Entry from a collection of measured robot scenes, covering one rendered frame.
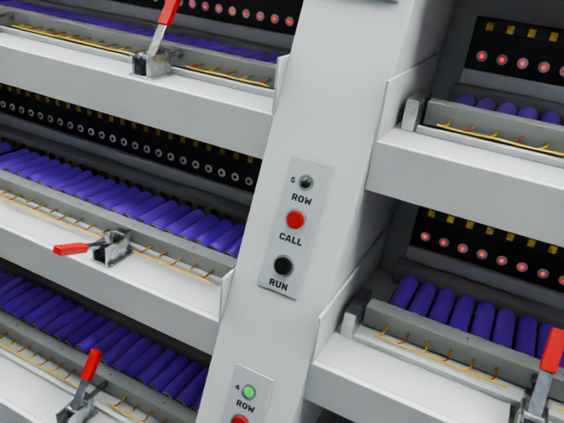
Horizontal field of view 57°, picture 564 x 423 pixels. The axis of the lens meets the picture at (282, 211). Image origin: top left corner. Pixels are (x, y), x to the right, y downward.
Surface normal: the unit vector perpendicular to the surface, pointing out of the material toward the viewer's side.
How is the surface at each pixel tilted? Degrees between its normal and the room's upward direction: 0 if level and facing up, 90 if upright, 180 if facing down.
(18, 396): 20
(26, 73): 110
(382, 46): 90
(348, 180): 90
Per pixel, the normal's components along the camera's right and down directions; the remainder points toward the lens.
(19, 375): 0.11, -0.88
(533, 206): -0.45, 0.36
